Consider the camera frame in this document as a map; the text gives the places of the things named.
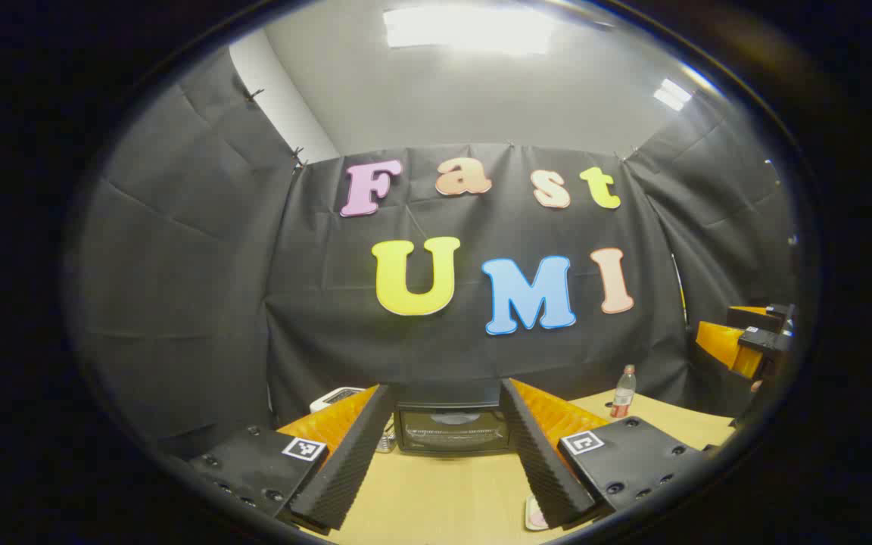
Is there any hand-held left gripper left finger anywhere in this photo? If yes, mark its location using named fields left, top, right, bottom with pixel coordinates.
left=186, top=384, right=395, bottom=532

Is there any thin hanging cable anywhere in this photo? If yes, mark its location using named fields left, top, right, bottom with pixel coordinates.
left=671, top=254, right=688, bottom=326

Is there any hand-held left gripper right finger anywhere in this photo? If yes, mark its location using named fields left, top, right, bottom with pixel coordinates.
left=498, top=377, right=709, bottom=531

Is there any clear plastic bottle red label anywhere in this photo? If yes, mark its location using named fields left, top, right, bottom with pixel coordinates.
left=609, top=365, right=637, bottom=419

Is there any black backdrop cloth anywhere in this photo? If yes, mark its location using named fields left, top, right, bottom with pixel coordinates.
left=76, top=45, right=800, bottom=455

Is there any ceiling light panel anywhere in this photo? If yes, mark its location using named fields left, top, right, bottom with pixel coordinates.
left=652, top=78, right=693, bottom=112

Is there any white toaster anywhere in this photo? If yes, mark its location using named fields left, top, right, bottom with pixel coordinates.
left=309, top=386, right=367, bottom=413

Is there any black electric oven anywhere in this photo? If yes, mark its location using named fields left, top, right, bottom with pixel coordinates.
left=394, top=382, right=516, bottom=456

